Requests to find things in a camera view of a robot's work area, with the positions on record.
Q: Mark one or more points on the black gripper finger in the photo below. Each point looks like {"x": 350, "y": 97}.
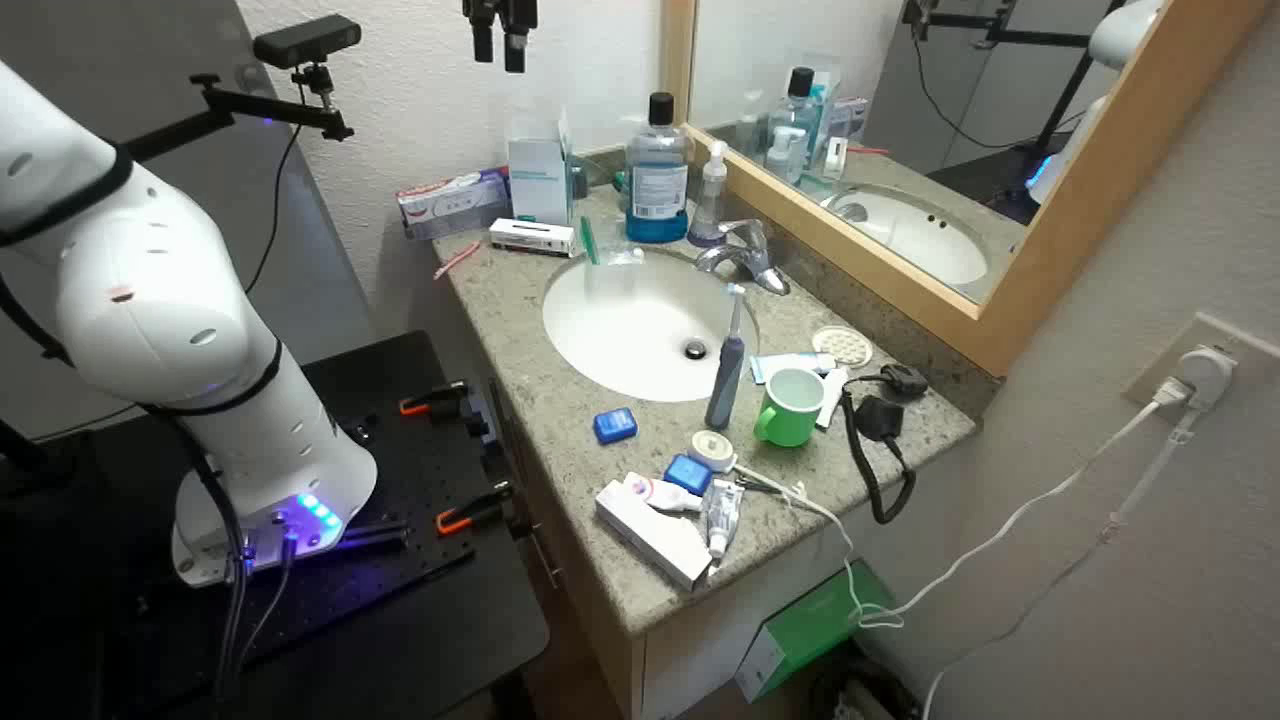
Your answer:
{"x": 519, "y": 32}
{"x": 480, "y": 28}

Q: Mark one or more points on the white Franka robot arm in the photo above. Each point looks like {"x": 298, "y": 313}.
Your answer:
{"x": 145, "y": 293}

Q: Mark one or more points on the green toothbrush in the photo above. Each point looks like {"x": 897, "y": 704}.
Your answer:
{"x": 585, "y": 240}

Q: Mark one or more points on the pink toothbrush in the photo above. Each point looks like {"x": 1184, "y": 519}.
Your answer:
{"x": 460, "y": 256}

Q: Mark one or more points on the clear plastic container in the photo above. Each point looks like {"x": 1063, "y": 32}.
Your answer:
{"x": 539, "y": 167}

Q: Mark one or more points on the white toothpaste carton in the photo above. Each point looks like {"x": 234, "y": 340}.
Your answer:
{"x": 453, "y": 200}

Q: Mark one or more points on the blue mouthwash bottle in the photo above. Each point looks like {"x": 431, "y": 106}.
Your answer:
{"x": 659, "y": 182}

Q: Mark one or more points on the small white soap dispenser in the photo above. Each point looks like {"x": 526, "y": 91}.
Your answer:
{"x": 710, "y": 200}

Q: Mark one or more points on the white sink basin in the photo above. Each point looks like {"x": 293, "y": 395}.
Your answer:
{"x": 626, "y": 325}

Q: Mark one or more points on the chrome faucet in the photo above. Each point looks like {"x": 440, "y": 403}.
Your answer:
{"x": 740, "y": 253}

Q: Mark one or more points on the orange black clamp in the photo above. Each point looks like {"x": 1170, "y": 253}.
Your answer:
{"x": 470, "y": 514}
{"x": 434, "y": 399}

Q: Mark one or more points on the small blue floss container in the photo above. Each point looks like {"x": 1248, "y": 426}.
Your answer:
{"x": 612, "y": 426}

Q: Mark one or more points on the white round soap disc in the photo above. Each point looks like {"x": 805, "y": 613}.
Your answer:
{"x": 843, "y": 346}

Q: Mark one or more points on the wooden framed mirror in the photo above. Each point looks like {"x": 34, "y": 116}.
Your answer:
{"x": 963, "y": 122}

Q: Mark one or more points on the green mug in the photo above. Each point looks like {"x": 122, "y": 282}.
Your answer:
{"x": 784, "y": 408}

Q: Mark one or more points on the blue square container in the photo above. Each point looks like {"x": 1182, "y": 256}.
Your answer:
{"x": 689, "y": 473}

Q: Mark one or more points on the small white pink tube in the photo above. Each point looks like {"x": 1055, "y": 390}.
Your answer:
{"x": 661, "y": 498}

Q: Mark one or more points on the white toothpaste tube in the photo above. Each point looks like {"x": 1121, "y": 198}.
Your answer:
{"x": 720, "y": 519}

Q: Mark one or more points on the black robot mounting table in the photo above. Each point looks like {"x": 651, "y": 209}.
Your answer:
{"x": 402, "y": 601}

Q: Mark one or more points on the beige vanity cabinet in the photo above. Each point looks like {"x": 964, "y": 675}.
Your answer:
{"x": 682, "y": 655}

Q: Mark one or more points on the green cardboard box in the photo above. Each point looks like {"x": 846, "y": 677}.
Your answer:
{"x": 805, "y": 626}

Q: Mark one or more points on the white power adapter plug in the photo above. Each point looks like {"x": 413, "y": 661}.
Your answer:
{"x": 1205, "y": 371}

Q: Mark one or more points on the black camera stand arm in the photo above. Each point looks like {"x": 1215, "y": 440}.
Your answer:
{"x": 240, "y": 111}

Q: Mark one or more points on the beige wall outlet plate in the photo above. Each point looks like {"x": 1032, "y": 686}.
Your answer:
{"x": 1246, "y": 350}

